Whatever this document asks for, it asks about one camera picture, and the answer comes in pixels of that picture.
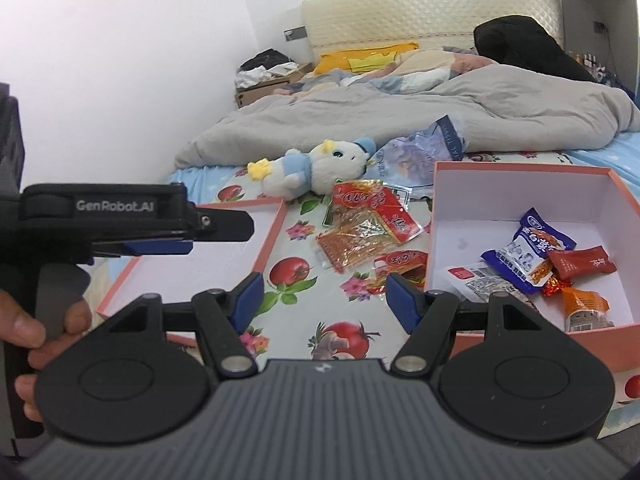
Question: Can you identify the dark red sachet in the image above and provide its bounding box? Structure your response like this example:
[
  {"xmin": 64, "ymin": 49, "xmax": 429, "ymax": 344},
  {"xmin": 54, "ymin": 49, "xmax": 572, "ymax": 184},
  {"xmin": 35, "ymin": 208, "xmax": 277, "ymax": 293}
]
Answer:
[{"xmin": 548, "ymin": 246, "xmax": 617, "ymax": 281}]

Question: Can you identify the blue white noodle snack bag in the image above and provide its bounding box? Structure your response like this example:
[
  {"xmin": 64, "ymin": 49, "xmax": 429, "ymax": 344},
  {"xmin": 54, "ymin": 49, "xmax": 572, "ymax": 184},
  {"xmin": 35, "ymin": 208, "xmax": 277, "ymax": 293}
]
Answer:
[{"xmin": 480, "ymin": 208, "xmax": 577, "ymax": 295}]

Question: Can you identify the cardboard box with clothes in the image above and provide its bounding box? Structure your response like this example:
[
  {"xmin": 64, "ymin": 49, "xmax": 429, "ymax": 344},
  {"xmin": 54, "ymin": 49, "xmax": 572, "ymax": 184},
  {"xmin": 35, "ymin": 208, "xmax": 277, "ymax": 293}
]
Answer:
[{"xmin": 234, "ymin": 49, "xmax": 314, "ymax": 108}]

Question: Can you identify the person's left hand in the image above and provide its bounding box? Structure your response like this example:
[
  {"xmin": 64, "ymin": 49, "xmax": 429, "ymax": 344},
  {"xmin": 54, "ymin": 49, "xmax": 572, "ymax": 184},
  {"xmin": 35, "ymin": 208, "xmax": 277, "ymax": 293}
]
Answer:
[{"xmin": 0, "ymin": 290, "xmax": 92, "ymax": 422}]

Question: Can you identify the orange snack packet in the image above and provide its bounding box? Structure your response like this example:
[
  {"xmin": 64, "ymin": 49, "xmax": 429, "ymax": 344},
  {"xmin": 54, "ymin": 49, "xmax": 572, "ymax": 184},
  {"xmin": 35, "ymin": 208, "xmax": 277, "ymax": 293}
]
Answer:
[{"xmin": 562, "ymin": 287, "xmax": 614, "ymax": 333}]

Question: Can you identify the pink storage box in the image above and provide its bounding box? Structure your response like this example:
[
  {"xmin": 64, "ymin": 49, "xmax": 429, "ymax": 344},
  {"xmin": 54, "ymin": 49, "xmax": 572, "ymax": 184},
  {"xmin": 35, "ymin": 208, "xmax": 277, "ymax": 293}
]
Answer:
[{"xmin": 426, "ymin": 162, "xmax": 639, "ymax": 372}]

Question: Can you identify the cream quilted headboard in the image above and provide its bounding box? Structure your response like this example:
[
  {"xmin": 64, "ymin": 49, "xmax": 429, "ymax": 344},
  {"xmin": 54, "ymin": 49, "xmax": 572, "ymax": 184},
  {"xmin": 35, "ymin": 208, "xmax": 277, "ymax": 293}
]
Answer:
[{"xmin": 300, "ymin": 0, "xmax": 564, "ymax": 58}]

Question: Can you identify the white blue plush toy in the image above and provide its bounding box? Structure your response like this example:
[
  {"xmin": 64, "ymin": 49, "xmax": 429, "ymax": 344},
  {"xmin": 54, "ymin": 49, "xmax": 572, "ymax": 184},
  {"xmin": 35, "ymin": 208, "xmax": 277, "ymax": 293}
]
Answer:
[{"xmin": 246, "ymin": 138, "xmax": 378, "ymax": 202}]

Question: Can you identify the pink box lid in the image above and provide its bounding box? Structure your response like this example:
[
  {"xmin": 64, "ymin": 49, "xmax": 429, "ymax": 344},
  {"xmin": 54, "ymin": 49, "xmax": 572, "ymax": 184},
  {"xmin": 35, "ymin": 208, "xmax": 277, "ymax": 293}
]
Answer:
[{"xmin": 96, "ymin": 198, "xmax": 288, "ymax": 318}]

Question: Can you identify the red gold candy packet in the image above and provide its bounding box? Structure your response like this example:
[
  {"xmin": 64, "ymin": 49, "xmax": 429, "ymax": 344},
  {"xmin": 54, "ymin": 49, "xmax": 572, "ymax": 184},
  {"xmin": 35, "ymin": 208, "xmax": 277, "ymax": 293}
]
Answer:
[{"xmin": 540, "ymin": 272, "xmax": 573, "ymax": 297}]

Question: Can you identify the white shrimp snack bag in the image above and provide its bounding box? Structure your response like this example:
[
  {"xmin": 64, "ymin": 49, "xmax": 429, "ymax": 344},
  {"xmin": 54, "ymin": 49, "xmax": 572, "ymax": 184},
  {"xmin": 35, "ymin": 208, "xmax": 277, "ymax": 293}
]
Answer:
[{"xmin": 439, "ymin": 262, "xmax": 534, "ymax": 307}]

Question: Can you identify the grey wardrobe shelf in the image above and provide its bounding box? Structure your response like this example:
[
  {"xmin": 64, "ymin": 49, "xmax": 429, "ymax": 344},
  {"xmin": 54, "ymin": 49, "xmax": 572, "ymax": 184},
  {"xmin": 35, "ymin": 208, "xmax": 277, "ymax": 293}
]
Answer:
[{"xmin": 561, "ymin": 0, "xmax": 639, "ymax": 92}]

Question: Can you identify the red yellow tofu snack pack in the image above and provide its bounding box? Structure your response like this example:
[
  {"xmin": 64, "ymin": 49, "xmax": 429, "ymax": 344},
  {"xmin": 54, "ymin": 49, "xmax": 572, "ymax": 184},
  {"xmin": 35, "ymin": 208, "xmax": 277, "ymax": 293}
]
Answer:
[{"xmin": 332, "ymin": 180, "xmax": 423, "ymax": 245}]

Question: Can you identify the blue floral tissue pack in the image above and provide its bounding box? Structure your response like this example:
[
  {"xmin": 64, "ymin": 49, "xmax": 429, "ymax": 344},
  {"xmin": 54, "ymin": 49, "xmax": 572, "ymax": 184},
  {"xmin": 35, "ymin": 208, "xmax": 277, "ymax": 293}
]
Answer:
[{"xmin": 363, "ymin": 115, "xmax": 466, "ymax": 191}]

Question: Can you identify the patchwork blanket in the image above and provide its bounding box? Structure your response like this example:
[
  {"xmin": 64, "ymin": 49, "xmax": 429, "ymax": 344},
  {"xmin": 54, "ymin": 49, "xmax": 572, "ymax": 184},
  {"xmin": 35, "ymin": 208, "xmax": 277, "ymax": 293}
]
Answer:
[{"xmin": 276, "ymin": 49, "xmax": 496, "ymax": 99}]

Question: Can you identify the grey duvet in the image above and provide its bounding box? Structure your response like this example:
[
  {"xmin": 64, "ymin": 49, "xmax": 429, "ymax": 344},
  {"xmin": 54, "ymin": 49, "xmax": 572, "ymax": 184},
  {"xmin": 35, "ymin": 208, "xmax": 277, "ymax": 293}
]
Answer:
[{"xmin": 175, "ymin": 64, "xmax": 639, "ymax": 168}]

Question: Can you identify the yellow pillow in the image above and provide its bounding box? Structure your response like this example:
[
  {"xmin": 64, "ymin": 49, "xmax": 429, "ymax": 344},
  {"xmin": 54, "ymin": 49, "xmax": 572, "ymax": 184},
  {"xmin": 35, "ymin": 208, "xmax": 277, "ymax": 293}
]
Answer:
[{"xmin": 314, "ymin": 41, "xmax": 419, "ymax": 75}]

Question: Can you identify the small red round-label pack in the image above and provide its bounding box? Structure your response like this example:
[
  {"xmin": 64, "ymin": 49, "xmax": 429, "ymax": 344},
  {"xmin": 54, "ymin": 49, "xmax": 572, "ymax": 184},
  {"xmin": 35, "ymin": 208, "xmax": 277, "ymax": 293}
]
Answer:
[{"xmin": 368, "ymin": 249, "xmax": 428, "ymax": 295}]

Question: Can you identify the red label spicy strip pack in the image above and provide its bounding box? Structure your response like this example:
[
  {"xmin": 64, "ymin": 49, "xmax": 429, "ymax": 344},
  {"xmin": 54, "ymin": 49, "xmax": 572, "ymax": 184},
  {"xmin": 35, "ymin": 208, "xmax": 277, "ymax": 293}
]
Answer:
[{"xmin": 317, "ymin": 217, "xmax": 397, "ymax": 273}]

